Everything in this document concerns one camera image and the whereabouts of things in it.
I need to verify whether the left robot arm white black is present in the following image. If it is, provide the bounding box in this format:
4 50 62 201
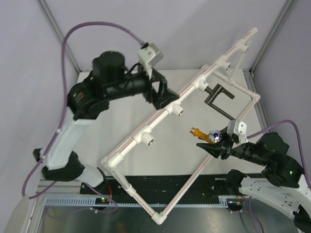
41 45 179 194

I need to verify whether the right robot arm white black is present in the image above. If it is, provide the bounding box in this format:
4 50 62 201
197 129 311 233

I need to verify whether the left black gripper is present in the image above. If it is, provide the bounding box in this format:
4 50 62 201
108 63 180 109

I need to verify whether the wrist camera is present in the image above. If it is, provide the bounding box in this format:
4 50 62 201
138 43 164 76
226 119 248 144

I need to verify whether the aluminium frame rail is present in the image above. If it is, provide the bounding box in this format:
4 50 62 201
46 175 234 204

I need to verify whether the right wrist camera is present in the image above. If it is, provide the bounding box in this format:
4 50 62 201
226 119 248 144

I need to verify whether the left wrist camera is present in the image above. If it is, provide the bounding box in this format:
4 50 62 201
138 43 164 76

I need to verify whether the white PVC pipe frame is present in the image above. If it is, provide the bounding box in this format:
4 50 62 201
102 27 260 225

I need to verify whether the gold faucet with chrome knob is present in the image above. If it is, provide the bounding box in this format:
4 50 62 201
190 127 222 144

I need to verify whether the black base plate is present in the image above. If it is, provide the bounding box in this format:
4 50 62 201
80 174 241 205

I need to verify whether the white slotted cable duct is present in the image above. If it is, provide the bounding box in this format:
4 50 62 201
45 195 243 208

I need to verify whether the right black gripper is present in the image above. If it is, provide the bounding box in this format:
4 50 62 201
195 125 267 165

